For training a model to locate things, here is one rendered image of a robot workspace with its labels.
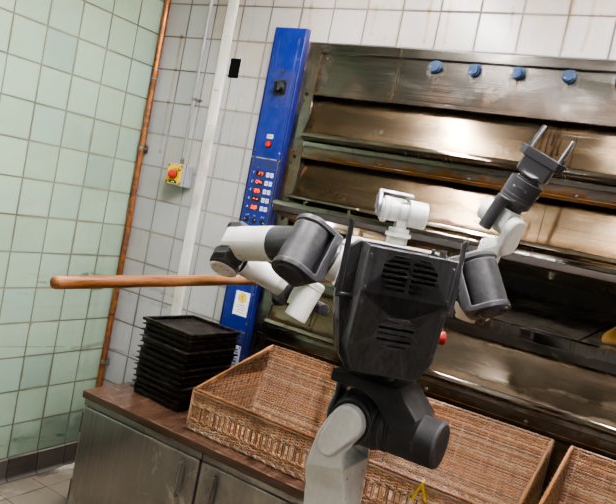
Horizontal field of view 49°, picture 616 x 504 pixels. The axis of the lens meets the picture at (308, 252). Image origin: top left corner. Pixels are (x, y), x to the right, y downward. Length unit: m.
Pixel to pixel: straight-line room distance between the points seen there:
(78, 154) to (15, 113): 0.35
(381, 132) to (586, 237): 0.85
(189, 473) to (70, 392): 1.12
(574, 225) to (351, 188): 0.85
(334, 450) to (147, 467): 1.10
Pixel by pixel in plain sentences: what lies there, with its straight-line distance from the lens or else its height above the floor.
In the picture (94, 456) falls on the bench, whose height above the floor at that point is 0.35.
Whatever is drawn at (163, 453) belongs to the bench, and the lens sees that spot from 2.55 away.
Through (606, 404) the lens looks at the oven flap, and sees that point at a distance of 2.42.
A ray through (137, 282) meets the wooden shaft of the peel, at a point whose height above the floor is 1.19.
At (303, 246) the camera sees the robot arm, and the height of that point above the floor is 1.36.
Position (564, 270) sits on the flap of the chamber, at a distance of 2.26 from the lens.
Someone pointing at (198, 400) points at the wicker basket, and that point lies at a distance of 2.48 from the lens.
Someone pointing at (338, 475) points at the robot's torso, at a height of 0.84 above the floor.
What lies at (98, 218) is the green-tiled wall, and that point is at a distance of 3.26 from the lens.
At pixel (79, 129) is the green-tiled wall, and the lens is 3.13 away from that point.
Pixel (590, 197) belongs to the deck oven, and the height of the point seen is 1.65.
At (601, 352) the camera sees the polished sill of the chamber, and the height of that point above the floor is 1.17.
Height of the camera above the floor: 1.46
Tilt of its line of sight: 4 degrees down
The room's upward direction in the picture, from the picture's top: 11 degrees clockwise
